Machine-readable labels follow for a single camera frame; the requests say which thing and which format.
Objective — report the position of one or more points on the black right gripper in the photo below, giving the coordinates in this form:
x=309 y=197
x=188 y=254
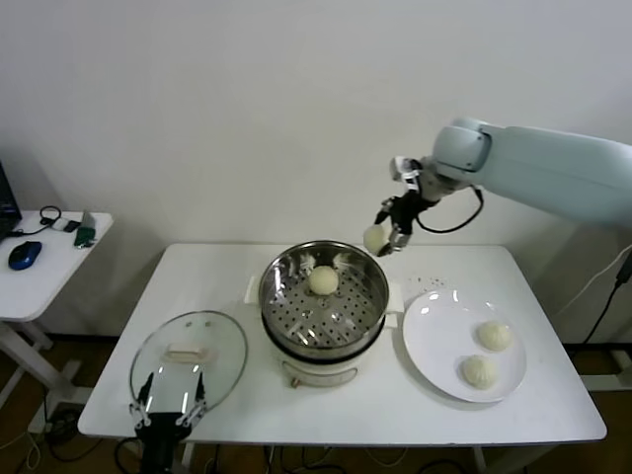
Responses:
x=411 y=210

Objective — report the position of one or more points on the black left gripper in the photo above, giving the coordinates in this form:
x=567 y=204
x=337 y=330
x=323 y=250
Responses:
x=163 y=428

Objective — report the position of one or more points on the white steamed baozi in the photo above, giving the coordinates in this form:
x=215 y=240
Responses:
x=479 y=371
x=373 y=238
x=495 y=336
x=323 y=280

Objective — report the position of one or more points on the round glass pot lid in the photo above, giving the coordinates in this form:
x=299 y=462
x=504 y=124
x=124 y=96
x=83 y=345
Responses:
x=217 y=340

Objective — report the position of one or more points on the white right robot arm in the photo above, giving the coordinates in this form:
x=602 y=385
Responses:
x=538 y=163

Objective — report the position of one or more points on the stainless steel steamer basket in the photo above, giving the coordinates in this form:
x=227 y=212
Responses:
x=321 y=321

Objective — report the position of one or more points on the white round plate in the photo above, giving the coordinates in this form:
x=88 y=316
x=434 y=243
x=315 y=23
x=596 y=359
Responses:
x=439 y=340

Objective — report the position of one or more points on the white electric cooker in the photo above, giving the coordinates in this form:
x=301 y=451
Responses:
x=316 y=370

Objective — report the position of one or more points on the white side table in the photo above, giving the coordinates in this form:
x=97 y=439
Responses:
x=54 y=276

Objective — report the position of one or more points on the green flat tool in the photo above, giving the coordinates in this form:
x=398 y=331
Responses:
x=85 y=232

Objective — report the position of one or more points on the small black device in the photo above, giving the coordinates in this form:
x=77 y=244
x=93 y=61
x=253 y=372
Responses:
x=72 y=226

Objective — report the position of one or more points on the blue computer mouse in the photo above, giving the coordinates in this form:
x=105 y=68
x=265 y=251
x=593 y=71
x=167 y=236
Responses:
x=24 y=256

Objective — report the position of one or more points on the small white adapter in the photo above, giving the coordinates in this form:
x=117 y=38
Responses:
x=59 y=226

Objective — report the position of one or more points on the laptop screen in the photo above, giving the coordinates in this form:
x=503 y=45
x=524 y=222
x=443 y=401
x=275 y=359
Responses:
x=6 y=197

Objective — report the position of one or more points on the white stand base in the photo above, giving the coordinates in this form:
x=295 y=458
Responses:
x=609 y=377

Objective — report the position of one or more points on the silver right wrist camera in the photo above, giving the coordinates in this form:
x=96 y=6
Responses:
x=404 y=168

